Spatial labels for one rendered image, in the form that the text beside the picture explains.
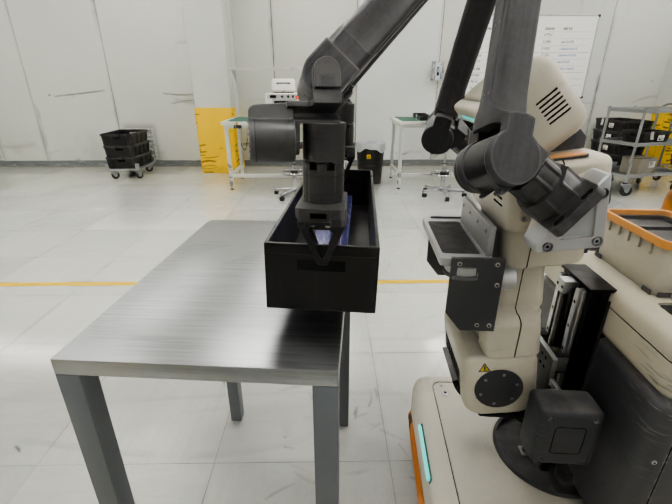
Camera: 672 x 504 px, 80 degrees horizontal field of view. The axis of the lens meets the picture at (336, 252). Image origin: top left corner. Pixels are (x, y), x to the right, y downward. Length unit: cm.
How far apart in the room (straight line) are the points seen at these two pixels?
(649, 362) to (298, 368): 63
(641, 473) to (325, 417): 62
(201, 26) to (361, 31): 558
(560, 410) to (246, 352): 62
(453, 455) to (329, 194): 88
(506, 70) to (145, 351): 69
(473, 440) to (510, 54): 98
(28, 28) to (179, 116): 224
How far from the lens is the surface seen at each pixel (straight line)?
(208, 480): 156
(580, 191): 67
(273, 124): 52
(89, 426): 84
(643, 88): 793
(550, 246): 69
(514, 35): 69
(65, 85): 746
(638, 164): 595
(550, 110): 79
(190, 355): 69
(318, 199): 54
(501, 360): 95
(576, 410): 97
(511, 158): 60
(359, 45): 57
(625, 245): 106
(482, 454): 126
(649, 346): 93
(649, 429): 97
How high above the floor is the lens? 119
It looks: 23 degrees down
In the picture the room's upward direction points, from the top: straight up
